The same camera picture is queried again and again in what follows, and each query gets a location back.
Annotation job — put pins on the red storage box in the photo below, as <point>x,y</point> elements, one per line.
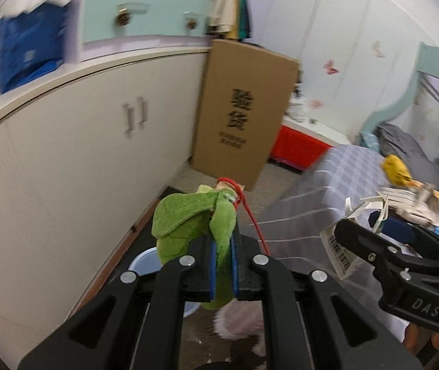
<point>296,146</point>

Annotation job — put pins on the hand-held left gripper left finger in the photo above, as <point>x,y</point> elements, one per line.
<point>212,269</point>

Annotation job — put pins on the beige hanging garment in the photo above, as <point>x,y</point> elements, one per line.
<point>223,0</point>

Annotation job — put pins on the teal bed frame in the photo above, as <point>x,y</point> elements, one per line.
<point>400,100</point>

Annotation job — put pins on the grey checked bed sheet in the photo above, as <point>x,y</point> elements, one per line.
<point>311,200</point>

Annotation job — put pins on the pine cone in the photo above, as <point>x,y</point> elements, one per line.
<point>124,18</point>
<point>192,24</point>

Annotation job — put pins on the pink butterfly sticker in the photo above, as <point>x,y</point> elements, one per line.
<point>331,67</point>

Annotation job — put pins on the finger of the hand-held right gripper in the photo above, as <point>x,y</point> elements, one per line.
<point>362,239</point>
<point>415,233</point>

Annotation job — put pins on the green hanging garment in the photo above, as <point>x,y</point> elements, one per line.
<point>243,11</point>

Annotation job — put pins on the blue plaid cloth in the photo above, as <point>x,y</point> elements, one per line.
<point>369,142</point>

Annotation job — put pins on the blue bag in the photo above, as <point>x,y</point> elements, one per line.
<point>26,46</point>

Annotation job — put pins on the green plush toy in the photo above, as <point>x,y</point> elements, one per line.
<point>181,216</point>

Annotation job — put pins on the white clothing pile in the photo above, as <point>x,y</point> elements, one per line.
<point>298,108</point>

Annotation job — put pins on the light blue plastic bin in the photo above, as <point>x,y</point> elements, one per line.
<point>144,264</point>

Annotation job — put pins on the white curved cabinet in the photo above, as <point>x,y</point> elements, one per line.
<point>50,169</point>

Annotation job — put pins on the tall cardboard box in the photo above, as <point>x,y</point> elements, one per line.
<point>238,104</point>

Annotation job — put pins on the grey quilt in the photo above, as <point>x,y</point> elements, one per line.
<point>404,146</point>

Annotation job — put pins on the pink flower sticker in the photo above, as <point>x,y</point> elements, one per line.
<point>316,103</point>

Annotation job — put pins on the person's right hand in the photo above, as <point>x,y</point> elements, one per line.
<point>423,343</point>

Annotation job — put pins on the yellow cloth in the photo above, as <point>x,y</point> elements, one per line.
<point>396,171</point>

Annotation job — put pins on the white barcode tag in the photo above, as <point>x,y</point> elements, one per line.
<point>340,250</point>

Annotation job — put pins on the pale butterfly sticker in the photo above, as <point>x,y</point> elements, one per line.
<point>378,49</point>

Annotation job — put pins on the pink fluffy slipper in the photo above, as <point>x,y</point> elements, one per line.
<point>238,322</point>

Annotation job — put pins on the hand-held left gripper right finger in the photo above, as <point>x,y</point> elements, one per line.
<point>234,269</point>

